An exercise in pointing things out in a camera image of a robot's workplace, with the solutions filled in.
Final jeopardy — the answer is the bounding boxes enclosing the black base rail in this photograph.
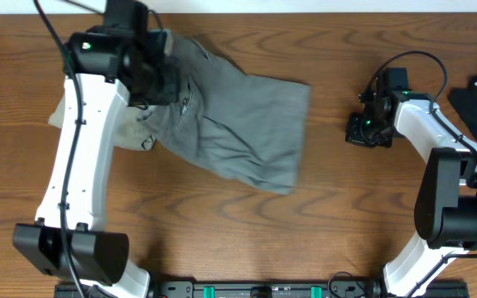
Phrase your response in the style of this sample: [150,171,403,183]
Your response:
[53,279,470,298]

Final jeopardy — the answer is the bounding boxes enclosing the folded khaki shorts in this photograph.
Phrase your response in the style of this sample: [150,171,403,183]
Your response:
[113,107,155,151]

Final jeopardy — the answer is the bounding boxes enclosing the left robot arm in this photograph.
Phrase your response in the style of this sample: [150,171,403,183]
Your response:
[12,26,180,297]

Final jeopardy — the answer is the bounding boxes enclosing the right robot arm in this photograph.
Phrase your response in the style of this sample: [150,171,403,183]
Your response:
[345,90,477,297]

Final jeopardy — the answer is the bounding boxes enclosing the black garment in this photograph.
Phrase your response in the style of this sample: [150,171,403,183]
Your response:
[448,76,477,141]

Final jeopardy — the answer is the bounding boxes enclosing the grey shorts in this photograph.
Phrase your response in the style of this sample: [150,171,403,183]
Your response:
[138,34,311,195]

